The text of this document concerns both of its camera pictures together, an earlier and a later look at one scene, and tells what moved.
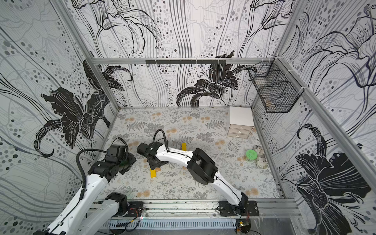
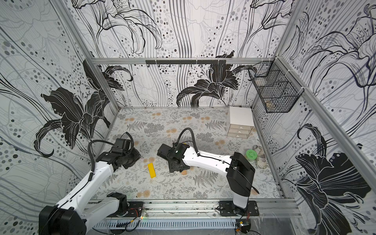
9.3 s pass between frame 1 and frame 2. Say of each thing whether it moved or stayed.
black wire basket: stayed
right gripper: moved
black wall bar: stayed
